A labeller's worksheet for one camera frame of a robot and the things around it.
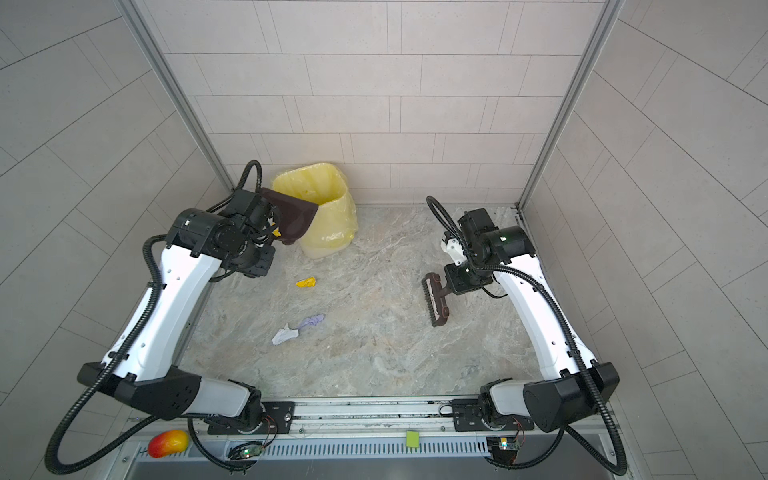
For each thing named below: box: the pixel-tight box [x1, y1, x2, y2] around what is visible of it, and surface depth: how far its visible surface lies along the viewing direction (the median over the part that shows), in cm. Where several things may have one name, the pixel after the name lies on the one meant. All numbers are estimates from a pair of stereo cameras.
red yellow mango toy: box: [148, 430, 189, 458], surface depth 67 cm
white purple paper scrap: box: [272, 314, 325, 346], surface depth 85 cm
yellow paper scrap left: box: [296, 276, 317, 288], surface depth 96 cm
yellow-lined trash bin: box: [271, 163, 359, 259], surface depth 96 cm
